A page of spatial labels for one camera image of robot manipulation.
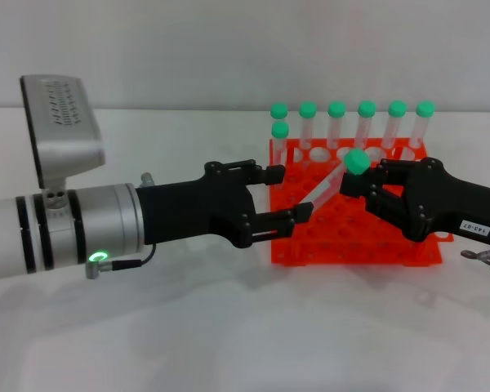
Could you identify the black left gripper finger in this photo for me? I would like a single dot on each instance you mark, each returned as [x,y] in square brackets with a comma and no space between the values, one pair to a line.
[269,175]
[277,222]

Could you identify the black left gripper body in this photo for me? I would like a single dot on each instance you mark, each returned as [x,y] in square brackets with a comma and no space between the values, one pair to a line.
[188,208]

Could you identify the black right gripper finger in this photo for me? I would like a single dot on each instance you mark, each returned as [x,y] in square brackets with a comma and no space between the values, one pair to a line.
[392,171]
[355,184]

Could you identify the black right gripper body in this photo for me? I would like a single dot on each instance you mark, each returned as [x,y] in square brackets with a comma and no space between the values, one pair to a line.
[445,204]

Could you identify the green-capped clear test tube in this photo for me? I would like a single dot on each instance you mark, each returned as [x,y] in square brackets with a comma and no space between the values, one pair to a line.
[307,109]
[278,110]
[357,161]
[336,108]
[397,108]
[425,108]
[280,130]
[367,108]

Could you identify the orange test tube rack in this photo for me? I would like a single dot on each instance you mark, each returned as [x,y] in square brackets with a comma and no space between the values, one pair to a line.
[343,241]

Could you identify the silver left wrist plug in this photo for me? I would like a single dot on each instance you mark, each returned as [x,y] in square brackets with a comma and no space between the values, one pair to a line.
[147,179]

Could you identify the silver left camera bracket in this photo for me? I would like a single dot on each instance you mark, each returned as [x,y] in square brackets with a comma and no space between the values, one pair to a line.
[56,196]

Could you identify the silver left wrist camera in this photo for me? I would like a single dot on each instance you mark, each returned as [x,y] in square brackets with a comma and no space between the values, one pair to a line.
[61,130]

